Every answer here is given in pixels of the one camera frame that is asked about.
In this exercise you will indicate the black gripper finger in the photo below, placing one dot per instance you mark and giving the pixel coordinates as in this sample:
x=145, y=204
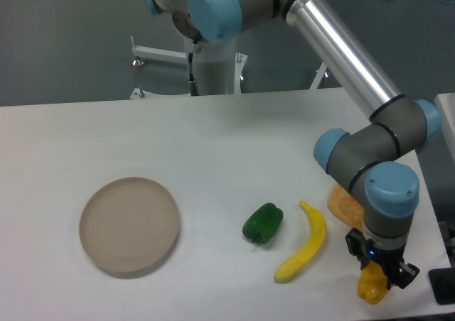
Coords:
x=359, y=246
x=402, y=274

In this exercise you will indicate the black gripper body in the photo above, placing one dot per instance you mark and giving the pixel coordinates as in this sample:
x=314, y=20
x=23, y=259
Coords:
x=387, y=252

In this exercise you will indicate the yellow bell pepper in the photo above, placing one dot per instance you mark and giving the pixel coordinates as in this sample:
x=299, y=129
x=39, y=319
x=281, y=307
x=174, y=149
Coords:
x=372, y=284

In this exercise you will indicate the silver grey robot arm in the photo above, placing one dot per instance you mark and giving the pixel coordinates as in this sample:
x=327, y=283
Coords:
x=365, y=164

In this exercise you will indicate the green bell pepper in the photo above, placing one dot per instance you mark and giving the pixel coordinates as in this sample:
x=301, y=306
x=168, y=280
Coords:
x=263, y=224

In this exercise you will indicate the beige round plate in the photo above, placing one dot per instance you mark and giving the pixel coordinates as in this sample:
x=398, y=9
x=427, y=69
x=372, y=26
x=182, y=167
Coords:
x=129, y=225

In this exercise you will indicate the black device at edge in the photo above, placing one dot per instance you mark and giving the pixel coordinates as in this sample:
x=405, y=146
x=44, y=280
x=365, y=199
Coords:
x=442, y=283

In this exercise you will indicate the orange toy food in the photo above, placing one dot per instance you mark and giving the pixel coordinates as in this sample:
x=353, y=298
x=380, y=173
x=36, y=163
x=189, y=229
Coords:
x=346, y=208

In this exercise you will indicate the yellow squash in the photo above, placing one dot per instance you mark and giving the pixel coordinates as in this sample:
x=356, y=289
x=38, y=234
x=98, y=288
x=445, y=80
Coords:
x=318, y=231

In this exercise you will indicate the white robot stand frame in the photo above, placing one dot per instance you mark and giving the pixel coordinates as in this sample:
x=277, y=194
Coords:
x=212, y=69

